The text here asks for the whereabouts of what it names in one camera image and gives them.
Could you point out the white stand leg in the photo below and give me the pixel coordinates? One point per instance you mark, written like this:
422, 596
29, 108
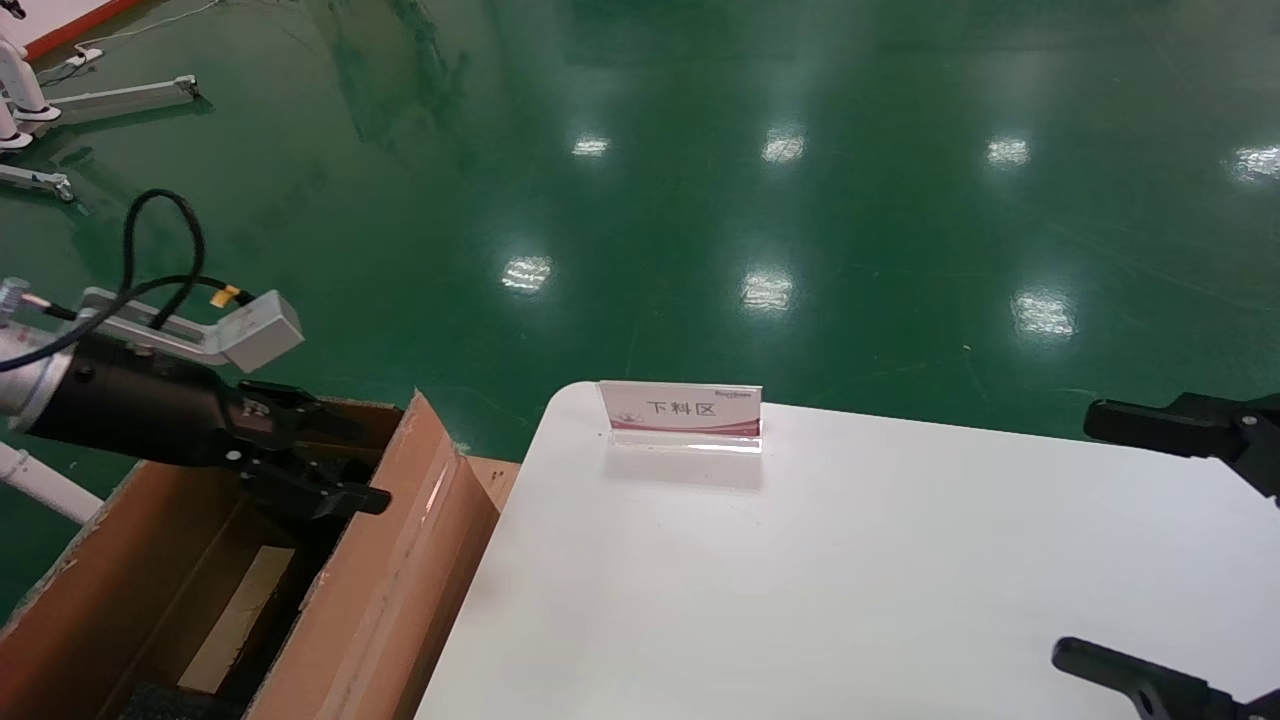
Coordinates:
10, 138
25, 90

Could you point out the white pipe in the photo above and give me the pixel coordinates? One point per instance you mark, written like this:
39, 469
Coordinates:
50, 485

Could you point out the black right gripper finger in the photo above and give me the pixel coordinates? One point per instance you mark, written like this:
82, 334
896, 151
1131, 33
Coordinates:
1150, 680
1180, 425

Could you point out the acrylic table sign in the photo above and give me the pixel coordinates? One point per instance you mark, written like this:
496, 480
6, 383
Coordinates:
690, 410

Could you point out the white power strip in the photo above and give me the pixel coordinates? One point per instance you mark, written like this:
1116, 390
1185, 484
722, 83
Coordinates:
85, 57

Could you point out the white platform with red edge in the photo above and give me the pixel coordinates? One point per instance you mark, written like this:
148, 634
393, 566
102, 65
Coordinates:
50, 15

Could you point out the small cardboard box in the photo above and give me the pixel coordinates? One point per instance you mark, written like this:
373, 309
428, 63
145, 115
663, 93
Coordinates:
240, 620

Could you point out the large cardboard box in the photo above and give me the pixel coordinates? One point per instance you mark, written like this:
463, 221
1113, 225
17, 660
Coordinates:
400, 560

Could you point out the short grey floor bar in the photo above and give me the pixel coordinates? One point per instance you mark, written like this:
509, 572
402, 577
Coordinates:
30, 180

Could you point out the long grey floor bar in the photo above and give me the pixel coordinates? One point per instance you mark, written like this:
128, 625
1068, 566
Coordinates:
120, 97

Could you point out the black foam padding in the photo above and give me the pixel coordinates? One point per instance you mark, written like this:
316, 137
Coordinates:
180, 702

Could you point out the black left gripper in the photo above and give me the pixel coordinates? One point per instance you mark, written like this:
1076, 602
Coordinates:
140, 405

